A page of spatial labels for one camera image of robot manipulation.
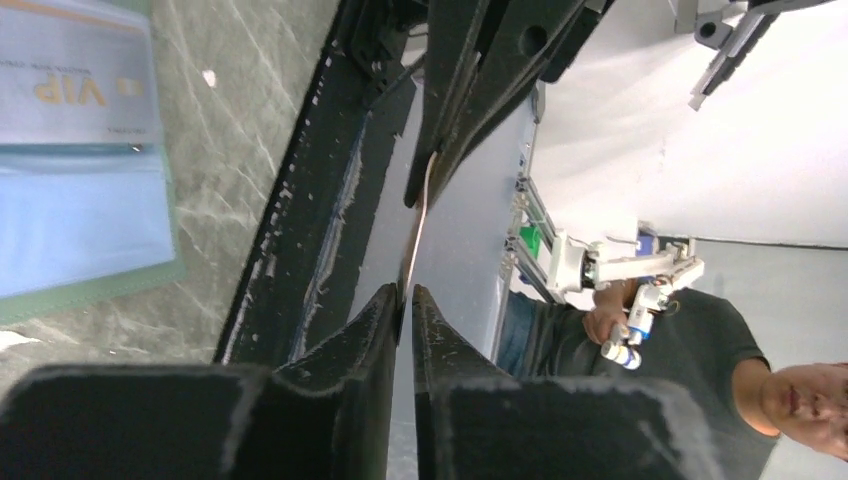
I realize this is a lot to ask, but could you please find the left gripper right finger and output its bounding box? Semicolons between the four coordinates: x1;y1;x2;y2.
411;285;723;479

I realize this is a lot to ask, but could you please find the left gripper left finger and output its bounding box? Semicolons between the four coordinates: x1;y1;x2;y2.
1;284;397;479

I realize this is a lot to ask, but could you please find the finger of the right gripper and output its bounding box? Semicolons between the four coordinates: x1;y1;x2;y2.
404;0;490;207
437;0;597;198

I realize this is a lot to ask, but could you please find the gold VIP card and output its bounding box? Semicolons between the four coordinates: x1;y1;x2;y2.
398;151;439;304

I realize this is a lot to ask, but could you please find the green card holder wallet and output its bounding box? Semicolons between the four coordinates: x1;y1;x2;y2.
1;1;184;325

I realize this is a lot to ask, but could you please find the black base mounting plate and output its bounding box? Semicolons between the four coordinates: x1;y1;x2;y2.
211;39;425;370

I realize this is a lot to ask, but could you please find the person in dark shirt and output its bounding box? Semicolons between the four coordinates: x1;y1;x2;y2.
496;278;848;480

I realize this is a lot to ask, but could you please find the aluminium rail frame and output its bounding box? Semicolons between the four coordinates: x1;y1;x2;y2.
489;81;556;361

